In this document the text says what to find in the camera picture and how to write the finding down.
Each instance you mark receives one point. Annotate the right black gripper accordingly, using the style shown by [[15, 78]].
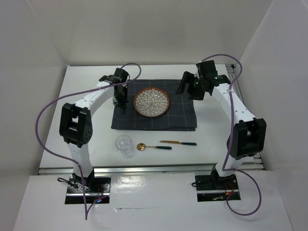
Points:
[[186, 77]]

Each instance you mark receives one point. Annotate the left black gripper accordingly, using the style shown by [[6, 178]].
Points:
[[121, 103]]

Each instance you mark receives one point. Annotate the floral patterned plate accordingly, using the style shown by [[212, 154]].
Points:
[[151, 102]]

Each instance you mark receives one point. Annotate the dark grey checked cloth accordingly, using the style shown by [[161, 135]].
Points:
[[180, 115]]

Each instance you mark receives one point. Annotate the clear drinking glass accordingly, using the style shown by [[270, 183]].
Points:
[[124, 144]]

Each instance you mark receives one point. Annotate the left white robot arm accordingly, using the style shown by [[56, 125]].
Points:
[[76, 124]]

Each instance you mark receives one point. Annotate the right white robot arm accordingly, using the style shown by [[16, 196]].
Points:
[[248, 132]]

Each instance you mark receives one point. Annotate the gold spoon green handle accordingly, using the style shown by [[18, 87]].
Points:
[[142, 147]]

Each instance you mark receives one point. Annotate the gold knife green handle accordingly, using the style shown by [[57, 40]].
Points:
[[181, 143]]

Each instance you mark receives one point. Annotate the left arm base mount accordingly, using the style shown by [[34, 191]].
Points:
[[98, 192]]

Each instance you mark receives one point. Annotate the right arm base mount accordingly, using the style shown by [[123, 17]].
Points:
[[210, 188]]

